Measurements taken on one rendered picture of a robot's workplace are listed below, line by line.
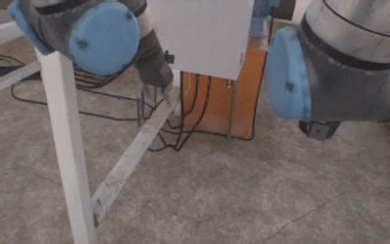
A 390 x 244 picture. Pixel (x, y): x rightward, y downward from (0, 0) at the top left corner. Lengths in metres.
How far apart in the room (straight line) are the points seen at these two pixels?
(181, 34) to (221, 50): 0.16
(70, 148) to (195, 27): 0.58
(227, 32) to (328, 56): 0.77
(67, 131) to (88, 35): 0.56
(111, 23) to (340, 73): 0.24
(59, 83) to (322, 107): 0.68
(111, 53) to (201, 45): 0.70
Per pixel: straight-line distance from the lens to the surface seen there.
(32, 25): 0.47
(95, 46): 0.34
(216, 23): 1.00
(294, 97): 0.25
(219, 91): 1.68
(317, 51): 0.24
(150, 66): 0.60
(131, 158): 1.28
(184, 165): 1.59
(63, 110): 0.84
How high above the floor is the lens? 1.08
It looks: 34 degrees down
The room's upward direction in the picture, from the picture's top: 4 degrees clockwise
